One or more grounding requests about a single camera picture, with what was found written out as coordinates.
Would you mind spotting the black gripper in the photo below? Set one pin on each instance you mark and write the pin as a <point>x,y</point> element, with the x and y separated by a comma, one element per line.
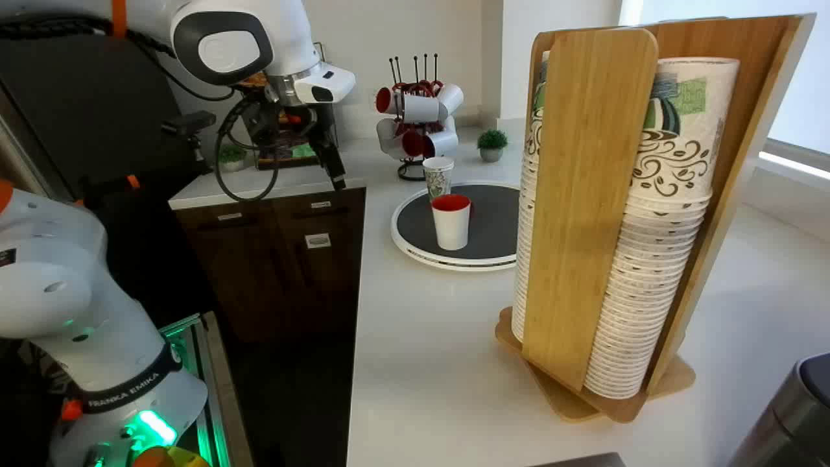
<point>280,130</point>

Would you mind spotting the white cup with red interior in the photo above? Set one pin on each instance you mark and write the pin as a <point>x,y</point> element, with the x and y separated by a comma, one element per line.
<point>452,228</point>

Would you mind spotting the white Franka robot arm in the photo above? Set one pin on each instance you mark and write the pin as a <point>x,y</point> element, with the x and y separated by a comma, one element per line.
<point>53,285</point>

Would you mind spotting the patterned paper cup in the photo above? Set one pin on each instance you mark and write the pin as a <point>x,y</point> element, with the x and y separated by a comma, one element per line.
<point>435,178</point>

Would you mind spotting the round grey tray white rim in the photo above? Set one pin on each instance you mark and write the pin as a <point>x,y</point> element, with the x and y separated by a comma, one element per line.
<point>492,225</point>

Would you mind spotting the white disposable cup stack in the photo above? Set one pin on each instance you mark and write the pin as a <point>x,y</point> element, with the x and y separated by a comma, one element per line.
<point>522,261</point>

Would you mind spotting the white mug with red interior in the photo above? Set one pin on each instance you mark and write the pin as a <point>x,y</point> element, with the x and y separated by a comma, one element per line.
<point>387,139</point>
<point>430,144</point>

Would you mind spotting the red mug right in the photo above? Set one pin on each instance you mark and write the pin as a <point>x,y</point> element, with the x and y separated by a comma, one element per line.
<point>387,99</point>

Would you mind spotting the red mug left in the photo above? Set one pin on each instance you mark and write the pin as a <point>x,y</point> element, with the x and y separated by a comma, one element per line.
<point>430,105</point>

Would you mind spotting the dark brown wooden cabinet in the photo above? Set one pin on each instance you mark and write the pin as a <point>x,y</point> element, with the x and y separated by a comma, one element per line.
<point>275,267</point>

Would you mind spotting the small green potted plant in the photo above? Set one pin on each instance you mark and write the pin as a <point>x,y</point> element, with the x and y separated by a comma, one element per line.
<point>490,144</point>

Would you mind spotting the wooden rack with plates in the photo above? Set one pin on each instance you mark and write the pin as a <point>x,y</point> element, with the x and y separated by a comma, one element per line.
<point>584,209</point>

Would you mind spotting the large black panel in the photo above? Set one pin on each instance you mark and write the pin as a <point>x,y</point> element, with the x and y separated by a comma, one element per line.
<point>79,105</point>

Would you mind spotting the stack of patterned paper cups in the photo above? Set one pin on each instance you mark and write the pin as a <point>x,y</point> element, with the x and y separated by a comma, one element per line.
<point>664,261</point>

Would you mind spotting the silver metal canister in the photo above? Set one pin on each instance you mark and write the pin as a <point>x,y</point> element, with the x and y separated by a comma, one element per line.
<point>791,415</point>

